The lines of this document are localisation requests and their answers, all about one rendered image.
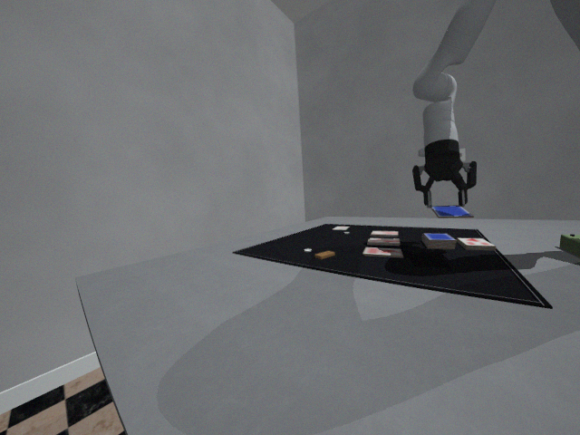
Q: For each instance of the black square mat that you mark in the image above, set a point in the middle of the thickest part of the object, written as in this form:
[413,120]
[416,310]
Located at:
[478,271]
[540,300]

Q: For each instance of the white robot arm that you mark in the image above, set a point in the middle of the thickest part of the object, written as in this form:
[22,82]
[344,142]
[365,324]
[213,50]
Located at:
[463,30]

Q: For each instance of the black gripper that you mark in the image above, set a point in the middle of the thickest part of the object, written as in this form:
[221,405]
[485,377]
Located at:
[442,162]

